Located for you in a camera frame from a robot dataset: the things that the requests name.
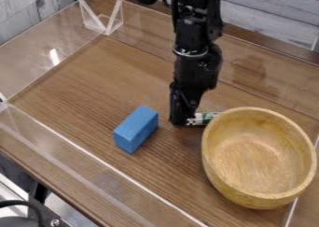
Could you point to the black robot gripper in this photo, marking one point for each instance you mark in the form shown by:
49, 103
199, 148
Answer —
195, 77

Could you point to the green whiteboard marker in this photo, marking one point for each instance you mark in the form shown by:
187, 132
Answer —
205, 118

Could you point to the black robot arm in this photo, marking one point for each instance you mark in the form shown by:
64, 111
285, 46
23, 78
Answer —
197, 26

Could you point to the brown wooden bowl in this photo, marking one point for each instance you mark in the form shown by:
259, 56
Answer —
257, 157

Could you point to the blue rectangular block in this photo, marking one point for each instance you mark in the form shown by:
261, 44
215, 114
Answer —
136, 127

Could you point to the clear acrylic corner bracket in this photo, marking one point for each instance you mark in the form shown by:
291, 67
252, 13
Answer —
103, 24

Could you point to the black metal table frame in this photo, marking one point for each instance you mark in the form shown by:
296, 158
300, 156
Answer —
40, 216

